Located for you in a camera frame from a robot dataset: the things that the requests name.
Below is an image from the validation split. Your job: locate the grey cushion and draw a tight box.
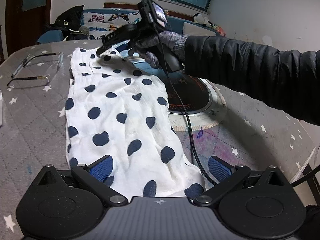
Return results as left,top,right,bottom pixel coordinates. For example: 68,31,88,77
183,22,216,36

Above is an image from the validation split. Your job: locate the black white plush toy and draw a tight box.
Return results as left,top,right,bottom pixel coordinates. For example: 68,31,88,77
193,13,212,28

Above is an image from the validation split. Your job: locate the black jacket right forearm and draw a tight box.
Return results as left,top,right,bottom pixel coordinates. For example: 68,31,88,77
184,36,319,125

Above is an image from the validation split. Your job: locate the dark wooden door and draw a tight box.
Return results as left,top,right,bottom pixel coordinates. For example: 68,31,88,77
5,0,52,55

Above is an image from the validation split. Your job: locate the white navy polka dot garment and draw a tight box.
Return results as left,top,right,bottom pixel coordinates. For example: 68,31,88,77
65,48,204,199

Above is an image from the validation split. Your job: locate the grey gloved right hand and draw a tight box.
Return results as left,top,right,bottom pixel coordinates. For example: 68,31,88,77
128,31,188,69

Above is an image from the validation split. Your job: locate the black bag on sofa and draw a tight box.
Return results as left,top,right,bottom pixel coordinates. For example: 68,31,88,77
47,4,89,41

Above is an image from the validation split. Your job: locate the butterfly print pillow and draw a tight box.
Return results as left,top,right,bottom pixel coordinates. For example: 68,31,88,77
81,12,141,40

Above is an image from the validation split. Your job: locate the round induction cooktop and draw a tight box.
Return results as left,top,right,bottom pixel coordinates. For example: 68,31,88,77
130,56,227,132

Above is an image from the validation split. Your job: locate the pink white plastic bag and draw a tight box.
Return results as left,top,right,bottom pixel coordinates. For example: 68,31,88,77
0,91,3,127

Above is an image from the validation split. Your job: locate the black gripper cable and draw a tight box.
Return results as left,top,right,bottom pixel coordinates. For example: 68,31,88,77
157,29,320,186

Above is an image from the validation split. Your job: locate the blue sofa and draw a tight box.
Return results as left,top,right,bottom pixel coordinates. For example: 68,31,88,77
36,8,218,45

